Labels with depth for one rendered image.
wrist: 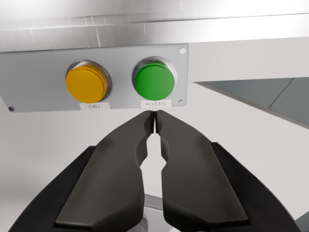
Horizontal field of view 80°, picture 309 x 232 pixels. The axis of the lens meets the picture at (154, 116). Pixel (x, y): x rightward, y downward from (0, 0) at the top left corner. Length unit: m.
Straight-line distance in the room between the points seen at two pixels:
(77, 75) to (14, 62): 0.07
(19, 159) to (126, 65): 0.37
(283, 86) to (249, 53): 1.17
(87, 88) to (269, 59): 0.27
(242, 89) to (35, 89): 1.26
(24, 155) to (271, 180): 0.55
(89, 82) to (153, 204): 0.36
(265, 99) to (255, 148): 1.06
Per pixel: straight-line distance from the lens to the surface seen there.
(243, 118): 0.37
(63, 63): 0.21
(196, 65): 0.30
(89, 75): 0.20
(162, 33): 0.19
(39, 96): 0.24
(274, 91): 1.48
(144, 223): 0.51
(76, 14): 0.20
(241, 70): 0.33
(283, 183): 0.55
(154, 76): 0.18
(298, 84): 1.54
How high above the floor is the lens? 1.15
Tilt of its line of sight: 58 degrees down
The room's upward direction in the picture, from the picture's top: 178 degrees counter-clockwise
